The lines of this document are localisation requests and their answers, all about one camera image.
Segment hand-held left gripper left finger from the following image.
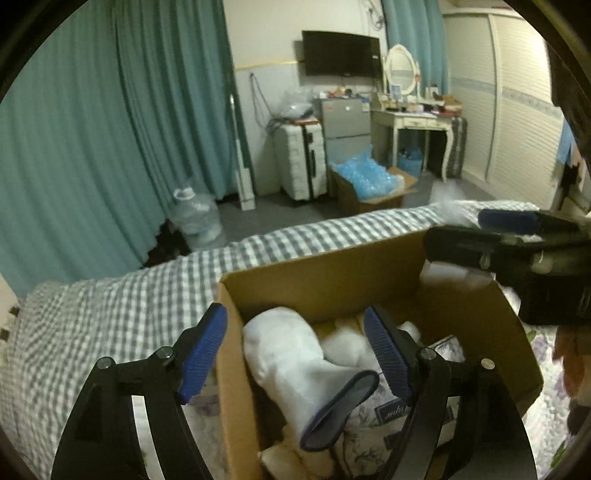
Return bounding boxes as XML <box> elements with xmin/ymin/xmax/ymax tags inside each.
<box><xmin>51</xmin><ymin>302</ymin><xmax>228</xmax><ymax>480</ymax></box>

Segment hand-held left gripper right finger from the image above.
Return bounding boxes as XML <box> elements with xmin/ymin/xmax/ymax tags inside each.
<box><xmin>363</xmin><ymin>304</ymin><xmax>539</xmax><ymax>480</ymax></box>

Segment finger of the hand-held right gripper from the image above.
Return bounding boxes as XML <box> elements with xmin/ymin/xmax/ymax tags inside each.
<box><xmin>424</xmin><ymin>224</ymin><xmax>548</xmax><ymax>278</ymax></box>
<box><xmin>477</xmin><ymin>208</ymin><xmax>580</xmax><ymax>237</ymax></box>

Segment small white cloth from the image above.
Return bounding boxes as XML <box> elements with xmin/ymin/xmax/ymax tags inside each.
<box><xmin>419</xmin><ymin>260</ymin><xmax>496</xmax><ymax>290</ymax></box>

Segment white fluffy cloth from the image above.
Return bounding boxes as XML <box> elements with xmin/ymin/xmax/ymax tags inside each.
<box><xmin>322</xmin><ymin>318</ymin><xmax>422</xmax><ymax>371</ymax></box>

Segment floral tissue packet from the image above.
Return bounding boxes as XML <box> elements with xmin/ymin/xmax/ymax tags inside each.
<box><xmin>333</xmin><ymin>336</ymin><xmax>468</xmax><ymax>480</ymax></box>

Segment white sock with blue cuff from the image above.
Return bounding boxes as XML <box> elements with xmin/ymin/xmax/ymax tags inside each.
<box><xmin>242</xmin><ymin>306</ymin><xmax>380</xmax><ymax>452</ymax></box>

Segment person's right hand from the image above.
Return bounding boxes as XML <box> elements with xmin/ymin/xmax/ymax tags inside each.
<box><xmin>554</xmin><ymin>326</ymin><xmax>591</xmax><ymax>402</ymax></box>

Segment grey checked bedsheet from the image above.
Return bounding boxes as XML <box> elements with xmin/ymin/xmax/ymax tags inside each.
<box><xmin>0</xmin><ymin>199</ymin><xmax>541</xmax><ymax>480</ymax></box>

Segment striped grey suitcase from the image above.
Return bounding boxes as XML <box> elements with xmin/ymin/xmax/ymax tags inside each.
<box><xmin>444</xmin><ymin>115</ymin><xmax>468</xmax><ymax>179</ymax></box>

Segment hanging clothes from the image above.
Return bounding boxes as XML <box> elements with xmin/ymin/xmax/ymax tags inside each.
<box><xmin>551</xmin><ymin>124</ymin><xmax>591</xmax><ymax>197</ymax></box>

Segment blue bin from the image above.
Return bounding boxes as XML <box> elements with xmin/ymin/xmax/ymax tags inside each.
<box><xmin>396</xmin><ymin>143</ymin><xmax>424</xmax><ymax>179</ymax></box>

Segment cardboard box of bags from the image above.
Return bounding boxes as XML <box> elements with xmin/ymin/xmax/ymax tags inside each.
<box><xmin>329</xmin><ymin>163</ymin><xmax>419</xmax><ymax>218</ymax></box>

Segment white louvred wardrobe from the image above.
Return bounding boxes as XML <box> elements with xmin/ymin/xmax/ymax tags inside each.
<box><xmin>442</xmin><ymin>11</ymin><xmax>574</xmax><ymax>209</ymax></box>

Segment dark floor object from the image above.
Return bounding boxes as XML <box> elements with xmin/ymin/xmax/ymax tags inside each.
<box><xmin>142</xmin><ymin>219</ymin><xmax>193</xmax><ymax>269</ymax></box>

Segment floral quilted blanket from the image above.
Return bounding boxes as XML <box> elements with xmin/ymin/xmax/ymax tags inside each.
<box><xmin>182</xmin><ymin>320</ymin><xmax>580</xmax><ymax>480</ymax></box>

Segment clear water jug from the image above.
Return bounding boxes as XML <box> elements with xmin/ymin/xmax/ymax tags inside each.
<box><xmin>172</xmin><ymin>184</ymin><xmax>227</xmax><ymax>251</ymax></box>

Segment white dressing table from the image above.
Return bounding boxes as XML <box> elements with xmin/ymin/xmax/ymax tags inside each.
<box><xmin>369</xmin><ymin>95</ymin><xmax>456</xmax><ymax>182</ymax></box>

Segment grey mini fridge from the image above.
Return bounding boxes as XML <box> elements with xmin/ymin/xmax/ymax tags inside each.
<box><xmin>312</xmin><ymin>96</ymin><xmax>373</xmax><ymax>165</ymax></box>

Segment white upright mop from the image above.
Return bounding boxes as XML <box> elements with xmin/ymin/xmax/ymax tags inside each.
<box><xmin>229</xmin><ymin>93</ymin><xmax>256</xmax><ymax>212</ymax></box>

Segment white hard suitcase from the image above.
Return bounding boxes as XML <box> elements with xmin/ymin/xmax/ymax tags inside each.
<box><xmin>274</xmin><ymin>120</ymin><xmax>329</xmax><ymax>202</ymax></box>

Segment oval white vanity mirror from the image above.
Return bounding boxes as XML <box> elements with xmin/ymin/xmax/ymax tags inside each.
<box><xmin>383</xmin><ymin>43</ymin><xmax>421</xmax><ymax>100</ymax></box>

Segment narrow teal curtain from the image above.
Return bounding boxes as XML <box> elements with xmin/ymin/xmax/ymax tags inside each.
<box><xmin>380</xmin><ymin>0</ymin><xmax>451</xmax><ymax>99</ymax></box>

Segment clear plastic bag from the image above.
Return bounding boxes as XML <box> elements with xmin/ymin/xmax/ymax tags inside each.
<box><xmin>270</xmin><ymin>87</ymin><xmax>315</xmax><ymax>121</ymax></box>

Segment wide teal curtain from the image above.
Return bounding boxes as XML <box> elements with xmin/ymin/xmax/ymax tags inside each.
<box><xmin>0</xmin><ymin>0</ymin><xmax>160</xmax><ymax>301</ymax></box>

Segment teal corner curtain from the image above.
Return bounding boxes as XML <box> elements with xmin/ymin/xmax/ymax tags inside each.
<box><xmin>113</xmin><ymin>0</ymin><xmax>256</xmax><ymax>204</ymax></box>

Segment black wall television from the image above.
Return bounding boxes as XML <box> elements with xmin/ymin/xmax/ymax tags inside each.
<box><xmin>301</xmin><ymin>30</ymin><xmax>383</xmax><ymax>79</ymax></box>

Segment dark wall cable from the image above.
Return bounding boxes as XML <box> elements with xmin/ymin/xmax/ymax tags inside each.
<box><xmin>250</xmin><ymin>71</ymin><xmax>274</xmax><ymax>126</ymax></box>

